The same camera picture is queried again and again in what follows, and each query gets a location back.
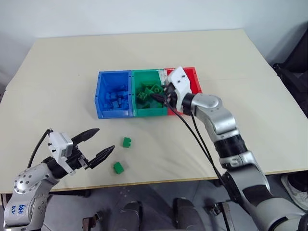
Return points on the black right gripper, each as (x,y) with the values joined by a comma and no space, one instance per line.
(171,95)

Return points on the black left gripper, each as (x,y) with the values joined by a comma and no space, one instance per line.
(75,157)

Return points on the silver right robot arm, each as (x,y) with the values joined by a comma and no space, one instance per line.
(226,122)

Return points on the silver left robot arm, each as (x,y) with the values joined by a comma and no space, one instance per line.
(26,183)

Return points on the green toy building block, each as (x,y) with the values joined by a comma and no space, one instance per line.
(157,89)
(127,142)
(148,91)
(143,96)
(118,168)

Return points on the white label on bin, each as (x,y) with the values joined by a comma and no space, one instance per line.
(163,75)

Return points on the green plastic bin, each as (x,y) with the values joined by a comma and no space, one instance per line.
(149,111)

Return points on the red plastic bin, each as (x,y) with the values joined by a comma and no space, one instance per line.
(196,79)

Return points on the blue toy building block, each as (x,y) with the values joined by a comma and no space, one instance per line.
(125,104)
(115,105)
(111,97)

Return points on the blue plastic bin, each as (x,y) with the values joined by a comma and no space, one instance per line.
(99,96)

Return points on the beige wooden table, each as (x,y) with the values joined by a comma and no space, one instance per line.
(72,72)

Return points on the dark rounded shape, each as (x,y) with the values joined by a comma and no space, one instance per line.
(131,216)
(187,214)

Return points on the black chair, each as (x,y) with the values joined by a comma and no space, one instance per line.
(296,77)

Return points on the white sneaker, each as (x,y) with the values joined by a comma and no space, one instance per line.
(294,192)

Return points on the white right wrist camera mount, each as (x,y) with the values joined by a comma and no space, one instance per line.
(180,79)

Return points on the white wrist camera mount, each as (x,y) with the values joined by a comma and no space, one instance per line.
(180,79)
(57,144)

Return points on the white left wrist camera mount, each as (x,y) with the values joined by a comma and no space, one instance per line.
(57,144)

